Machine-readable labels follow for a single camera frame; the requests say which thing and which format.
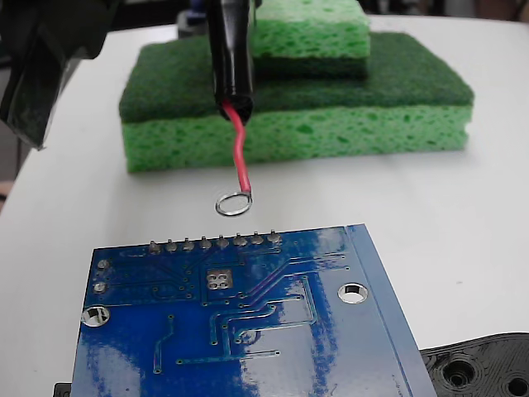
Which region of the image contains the small green scouring sponge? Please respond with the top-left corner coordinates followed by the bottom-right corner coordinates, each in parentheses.
top-left (250, 0), bottom-right (372, 81)

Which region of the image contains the grey blue background device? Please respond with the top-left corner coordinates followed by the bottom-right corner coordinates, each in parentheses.
top-left (177, 7), bottom-right (210, 39)

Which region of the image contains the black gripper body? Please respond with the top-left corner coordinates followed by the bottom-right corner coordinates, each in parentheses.
top-left (0, 0), bottom-right (122, 151)

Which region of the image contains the black 3D-printed bracket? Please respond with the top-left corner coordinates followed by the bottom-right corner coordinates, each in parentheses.
top-left (417, 332), bottom-right (529, 397)

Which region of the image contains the red wire with metal loop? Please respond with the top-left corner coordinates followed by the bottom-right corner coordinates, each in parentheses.
top-left (214, 98), bottom-right (255, 218)

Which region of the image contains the blue printed circuit board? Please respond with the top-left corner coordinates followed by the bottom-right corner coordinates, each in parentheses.
top-left (68, 222), bottom-right (437, 397)

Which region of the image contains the large green scouring sponge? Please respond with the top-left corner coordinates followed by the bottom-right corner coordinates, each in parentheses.
top-left (118, 31), bottom-right (475, 174)

